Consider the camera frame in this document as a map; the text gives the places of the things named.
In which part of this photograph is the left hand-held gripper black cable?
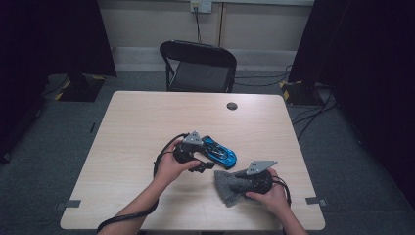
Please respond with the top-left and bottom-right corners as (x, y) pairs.
(96, 132), (191, 234)

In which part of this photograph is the grey cloth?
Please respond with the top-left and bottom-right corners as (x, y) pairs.
(212, 168), (259, 209)

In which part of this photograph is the wide dark curtain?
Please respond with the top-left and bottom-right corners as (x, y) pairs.
(0, 0), (117, 165)

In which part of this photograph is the hand-held gripper black cable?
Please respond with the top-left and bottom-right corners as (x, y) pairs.
(271, 175), (293, 208)
(96, 132), (191, 234)

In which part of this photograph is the black stand base yellow tape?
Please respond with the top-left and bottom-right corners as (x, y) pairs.
(54, 72), (108, 103)
(279, 79), (325, 108)

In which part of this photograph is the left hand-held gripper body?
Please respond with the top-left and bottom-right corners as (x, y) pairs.
(172, 130), (204, 165)

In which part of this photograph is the white wall socket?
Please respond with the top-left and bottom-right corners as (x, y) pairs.
(190, 0), (213, 15)

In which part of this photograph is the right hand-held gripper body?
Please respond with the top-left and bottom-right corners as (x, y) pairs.
(242, 159), (279, 194)

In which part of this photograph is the black floor cable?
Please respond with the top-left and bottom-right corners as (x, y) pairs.
(234, 64), (293, 80)
(296, 88), (335, 142)
(291, 94), (338, 126)
(233, 76), (289, 88)

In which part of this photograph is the black folding chair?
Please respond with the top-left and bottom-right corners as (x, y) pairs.
(159, 39), (238, 94)

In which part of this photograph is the person's left hand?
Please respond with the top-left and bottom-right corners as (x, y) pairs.
(154, 139), (203, 189)

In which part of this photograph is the person's right hand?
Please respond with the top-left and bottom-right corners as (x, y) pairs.
(245, 167), (292, 217)

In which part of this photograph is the black socket cable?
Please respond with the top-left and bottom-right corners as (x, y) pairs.
(194, 7), (203, 44)

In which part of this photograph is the blue toy car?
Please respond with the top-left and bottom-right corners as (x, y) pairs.
(201, 134), (239, 170)

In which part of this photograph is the right hand-held gripper black cable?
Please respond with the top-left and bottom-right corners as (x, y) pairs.
(271, 175), (293, 208)

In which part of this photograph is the grey tape strip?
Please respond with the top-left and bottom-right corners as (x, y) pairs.
(55, 199), (82, 212)
(305, 196), (328, 208)

